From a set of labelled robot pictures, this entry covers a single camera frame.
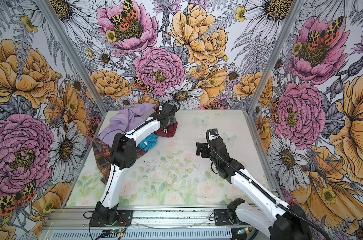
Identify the maroon cloth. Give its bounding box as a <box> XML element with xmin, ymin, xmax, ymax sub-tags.
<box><xmin>154</xmin><ymin>123</ymin><xmax>178</xmax><ymax>138</ymax></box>

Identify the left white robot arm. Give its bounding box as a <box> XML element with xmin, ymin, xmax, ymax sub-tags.
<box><xmin>90</xmin><ymin>100</ymin><xmax>181</xmax><ymax>226</ymax></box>

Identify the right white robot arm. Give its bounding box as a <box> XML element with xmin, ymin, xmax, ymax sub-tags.
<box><xmin>196</xmin><ymin>129</ymin><xmax>312</xmax><ymax>240</ymax></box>

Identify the teal cloth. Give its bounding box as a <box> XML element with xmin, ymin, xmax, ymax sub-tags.
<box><xmin>138</xmin><ymin>133</ymin><xmax>158</xmax><ymax>151</ymax></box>

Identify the lavender cloth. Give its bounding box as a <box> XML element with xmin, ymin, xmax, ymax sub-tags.
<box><xmin>98</xmin><ymin>103</ymin><xmax>157</xmax><ymax>147</ymax></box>

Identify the plaid flannel cloth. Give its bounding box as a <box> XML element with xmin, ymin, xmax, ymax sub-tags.
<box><xmin>92</xmin><ymin>137</ymin><xmax>147</xmax><ymax>184</ymax></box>

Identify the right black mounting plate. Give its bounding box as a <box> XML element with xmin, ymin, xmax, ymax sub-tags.
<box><xmin>214</xmin><ymin>209</ymin><xmax>247</xmax><ymax>226</ymax></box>

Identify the black mounting plate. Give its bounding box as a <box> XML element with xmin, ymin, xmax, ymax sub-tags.
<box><xmin>89</xmin><ymin>210</ymin><xmax>133</xmax><ymax>227</ymax></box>
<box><xmin>214</xmin><ymin>209</ymin><xmax>247</xmax><ymax>226</ymax></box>

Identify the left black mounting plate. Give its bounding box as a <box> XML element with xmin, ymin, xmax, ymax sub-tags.
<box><xmin>89</xmin><ymin>210</ymin><xmax>133</xmax><ymax>227</ymax></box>

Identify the green circuit board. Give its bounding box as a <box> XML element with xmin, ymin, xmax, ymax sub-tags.
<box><xmin>102</xmin><ymin>228</ymin><xmax>127</xmax><ymax>238</ymax></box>

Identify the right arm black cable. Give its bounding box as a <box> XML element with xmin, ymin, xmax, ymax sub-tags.
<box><xmin>205</xmin><ymin>128</ymin><xmax>332</xmax><ymax>240</ymax></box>

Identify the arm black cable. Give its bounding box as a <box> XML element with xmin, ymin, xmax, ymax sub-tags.
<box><xmin>205</xmin><ymin>128</ymin><xmax>332</xmax><ymax>240</ymax></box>
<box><xmin>82</xmin><ymin>99</ymin><xmax>182</xmax><ymax>220</ymax></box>

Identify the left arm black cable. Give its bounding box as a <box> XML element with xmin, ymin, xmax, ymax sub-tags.
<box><xmin>82</xmin><ymin>99</ymin><xmax>182</xmax><ymax>220</ymax></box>

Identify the left aluminium corner post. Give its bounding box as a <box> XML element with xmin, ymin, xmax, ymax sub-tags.
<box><xmin>36</xmin><ymin>1</ymin><xmax>108</xmax><ymax>115</ymax></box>

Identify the aluminium corner post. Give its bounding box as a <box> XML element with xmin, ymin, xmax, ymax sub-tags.
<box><xmin>247</xmin><ymin>0</ymin><xmax>305</xmax><ymax>115</ymax></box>
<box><xmin>36</xmin><ymin>1</ymin><xmax>108</xmax><ymax>115</ymax></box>

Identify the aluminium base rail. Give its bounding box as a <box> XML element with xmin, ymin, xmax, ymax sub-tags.
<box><xmin>40</xmin><ymin>206</ymin><xmax>266</xmax><ymax>240</ymax></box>

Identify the right aluminium corner post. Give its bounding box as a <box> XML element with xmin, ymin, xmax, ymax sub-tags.
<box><xmin>247</xmin><ymin>0</ymin><xmax>305</xmax><ymax>115</ymax></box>

